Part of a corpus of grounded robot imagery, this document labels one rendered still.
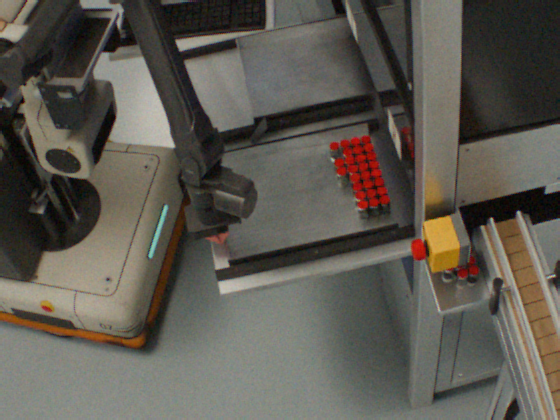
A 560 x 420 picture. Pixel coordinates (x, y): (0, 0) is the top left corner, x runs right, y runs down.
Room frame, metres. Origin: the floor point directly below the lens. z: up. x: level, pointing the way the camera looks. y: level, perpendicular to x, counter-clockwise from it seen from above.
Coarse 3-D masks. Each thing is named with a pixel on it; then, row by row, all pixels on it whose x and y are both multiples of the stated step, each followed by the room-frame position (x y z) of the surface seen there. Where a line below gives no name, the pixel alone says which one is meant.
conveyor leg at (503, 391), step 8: (504, 360) 0.68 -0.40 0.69; (504, 368) 0.67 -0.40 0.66; (504, 376) 0.66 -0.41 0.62; (496, 384) 0.68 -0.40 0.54; (504, 384) 0.66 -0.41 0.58; (512, 384) 0.66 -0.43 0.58; (496, 392) 0.67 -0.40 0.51; (504, 392) 0.66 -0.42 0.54; (512, 392) 0.66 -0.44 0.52; (496, 400) 0.67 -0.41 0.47; (504, 400) 0.66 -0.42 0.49; (488, 408) 0.68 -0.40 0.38; (496, 408) 0.66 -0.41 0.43; (504, 408) 0.66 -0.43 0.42; (488, 416) 0.67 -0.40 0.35; (496, 416) 0.66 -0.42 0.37
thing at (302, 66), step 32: (288, 32) 1.53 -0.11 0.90; (320, 32) 1.53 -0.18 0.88; (352, 32) 1.51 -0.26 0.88; (256, 64) 1.46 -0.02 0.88; (288, 64) 1.44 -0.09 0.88; (320, 64) 1.42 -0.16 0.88; (352, 64) 1.40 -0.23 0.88; (256, 96) 1.36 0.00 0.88; (288, 96) 1.34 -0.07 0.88; (320, 96) 1.32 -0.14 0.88; (352, 96) 1.28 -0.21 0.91
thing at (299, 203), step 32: (352, 128) 1.19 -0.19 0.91; (224, 160) 1.19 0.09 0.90; (256, 160) 1.18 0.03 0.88; (288, 160) 1.16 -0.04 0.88; (320, 160) 1.15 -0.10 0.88; (288, 192) 1.08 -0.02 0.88; (320, 192) 1.07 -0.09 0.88; (256, 224) 1.02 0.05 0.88; (288, 224) 1.01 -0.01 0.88; (320, 224) 0.99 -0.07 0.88; (352, 224) 0.97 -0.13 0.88; (384, 224) 0.94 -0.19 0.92; (256, 256) 0.93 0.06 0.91
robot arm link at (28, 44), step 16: (48, 0) 1.25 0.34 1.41; (64, 0) 1.23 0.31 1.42; (80, 0) 1.24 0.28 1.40; (48, 16) 1.24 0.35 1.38; (64, 16) 1.23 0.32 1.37; (32, 32) 1.26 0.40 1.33; (48, 32) 1.24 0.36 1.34; (16, 48) 1.26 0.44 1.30; (32, 48) 1.25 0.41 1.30; (48, 48) 1.27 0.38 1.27; (0, 64) 1.27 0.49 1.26; (16, 64) 1.24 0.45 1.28; (48, 64) 1.30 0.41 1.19; (16, 80) 1.24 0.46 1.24
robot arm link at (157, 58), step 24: (120, 0) 1.12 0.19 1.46; (144, 0) 1.13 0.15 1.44; (144, 24) 1.11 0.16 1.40; (168, 24) 1.13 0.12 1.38; (144, 48) 1.10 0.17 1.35; (168, 48) 1.09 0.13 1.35; (168, 72) 1.07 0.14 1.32; (168, 96) 1.05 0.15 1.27; (192, 96) 1.05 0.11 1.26; (168, 120) 1.04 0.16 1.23; (192, 120) 1.02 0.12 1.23; (192, 144) 0.99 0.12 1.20; (216, 144) 1.01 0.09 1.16
